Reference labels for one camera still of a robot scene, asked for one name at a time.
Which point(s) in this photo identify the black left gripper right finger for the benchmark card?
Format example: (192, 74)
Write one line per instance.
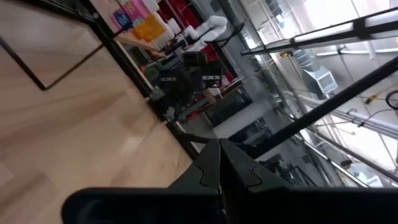
(239, 177)

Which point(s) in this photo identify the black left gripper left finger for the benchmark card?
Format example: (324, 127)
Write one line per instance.
(205, 171)

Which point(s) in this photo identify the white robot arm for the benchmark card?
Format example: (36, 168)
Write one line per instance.
(208, 29)

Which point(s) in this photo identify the yellow storage bin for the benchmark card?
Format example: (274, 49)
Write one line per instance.
(149, 28)

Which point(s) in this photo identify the blue box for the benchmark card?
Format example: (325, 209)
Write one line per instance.
(122, 19)

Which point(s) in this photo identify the pink box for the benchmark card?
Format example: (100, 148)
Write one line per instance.
(136, 9)

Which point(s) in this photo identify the black aluminium table frame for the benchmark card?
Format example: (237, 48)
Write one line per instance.
(326, 107)

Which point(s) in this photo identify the grey air duct unit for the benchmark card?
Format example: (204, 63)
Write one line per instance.
(320, 81)

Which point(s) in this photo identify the wooden shelf black frame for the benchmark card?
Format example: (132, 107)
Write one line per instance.
(43, 87)

